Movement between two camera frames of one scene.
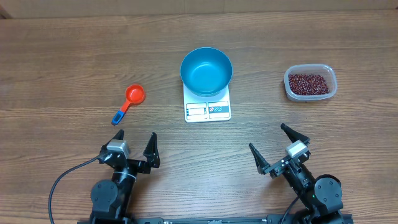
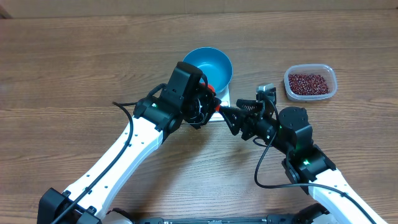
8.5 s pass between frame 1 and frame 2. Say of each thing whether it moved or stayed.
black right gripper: moved
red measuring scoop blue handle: moved
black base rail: stayed
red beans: stayed
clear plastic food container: stayed
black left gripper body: moved
